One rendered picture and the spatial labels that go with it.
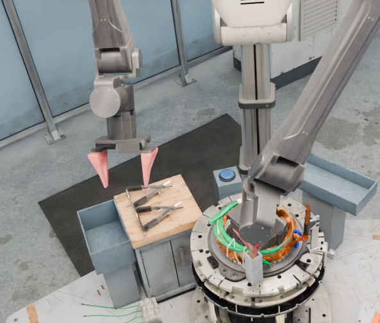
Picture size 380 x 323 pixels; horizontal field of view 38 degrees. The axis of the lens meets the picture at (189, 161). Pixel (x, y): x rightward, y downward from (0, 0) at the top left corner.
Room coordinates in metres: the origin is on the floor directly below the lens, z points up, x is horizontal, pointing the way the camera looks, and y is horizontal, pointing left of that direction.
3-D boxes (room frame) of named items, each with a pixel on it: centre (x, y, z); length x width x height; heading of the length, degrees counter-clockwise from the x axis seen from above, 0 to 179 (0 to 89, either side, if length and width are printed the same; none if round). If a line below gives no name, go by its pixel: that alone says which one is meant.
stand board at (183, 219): (1.05, 0.10, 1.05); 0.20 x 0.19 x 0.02; 105
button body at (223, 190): (1.16, -0.10, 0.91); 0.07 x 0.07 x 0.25; 6
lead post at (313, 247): (0.80, -0.25, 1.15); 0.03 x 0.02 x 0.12; 103
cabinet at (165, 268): (1.05, 0.10, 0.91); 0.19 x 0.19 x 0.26; 15
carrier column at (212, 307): (0.83, -0.01, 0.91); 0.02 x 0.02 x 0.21
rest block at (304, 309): (0.81, -0.23, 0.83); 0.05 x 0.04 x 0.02; 165
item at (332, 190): (1.08, -0.37, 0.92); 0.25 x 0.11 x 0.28; 42
